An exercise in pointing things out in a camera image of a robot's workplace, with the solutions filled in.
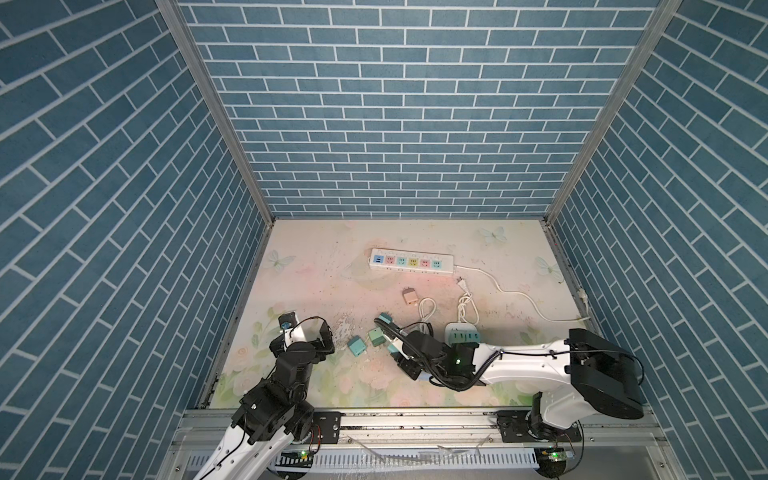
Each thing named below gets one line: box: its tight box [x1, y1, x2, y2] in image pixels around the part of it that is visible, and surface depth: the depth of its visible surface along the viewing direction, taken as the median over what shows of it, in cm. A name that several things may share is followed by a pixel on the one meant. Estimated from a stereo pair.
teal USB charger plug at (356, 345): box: [348, 335, 366, 357], surface depth 88 cm
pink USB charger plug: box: [402, 287, 419, 305], surface depth 98 cm
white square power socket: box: [444, 322, 481, 347], surface depth 90 cm
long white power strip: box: [368, 248, 454, 274], surface depth 107 cm
